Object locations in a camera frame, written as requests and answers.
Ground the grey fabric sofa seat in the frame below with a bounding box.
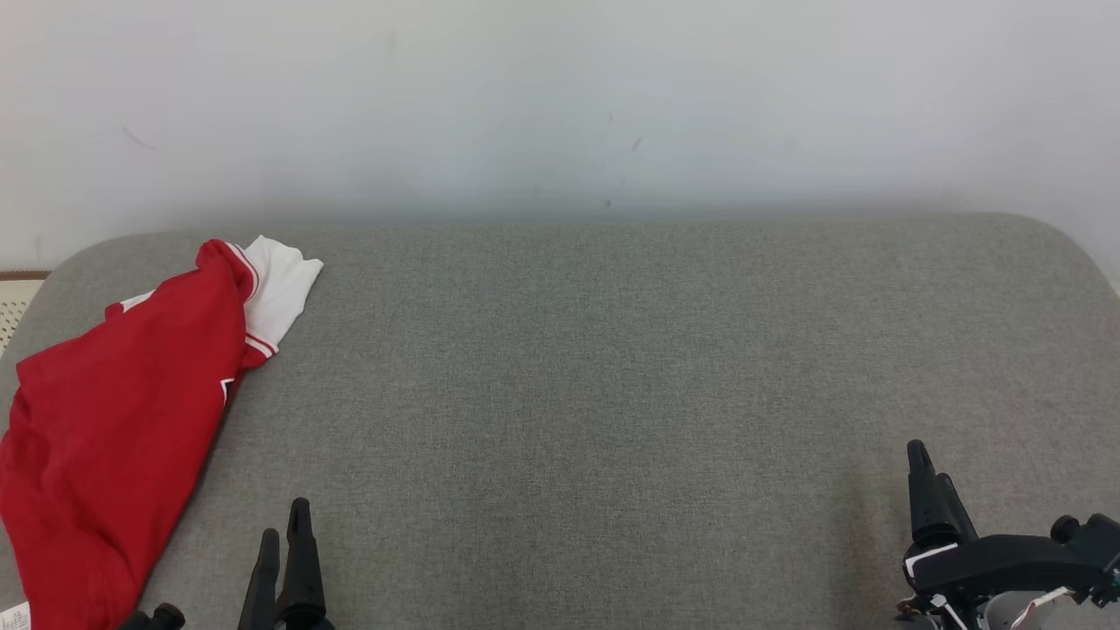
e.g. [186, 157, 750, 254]
[0, 213, 1120, 630]

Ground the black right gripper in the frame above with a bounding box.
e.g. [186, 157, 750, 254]
[905, 440, 1096, 615]

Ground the white perforated basket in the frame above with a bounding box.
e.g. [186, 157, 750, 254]
[0, 270, 50, 353]

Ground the red basketball jersey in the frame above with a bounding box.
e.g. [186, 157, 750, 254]
[0, 234, 325, 630]

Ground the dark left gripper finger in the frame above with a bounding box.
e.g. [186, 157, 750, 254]
[238, 528, 282, 630]
[275, 497, 335, 630]

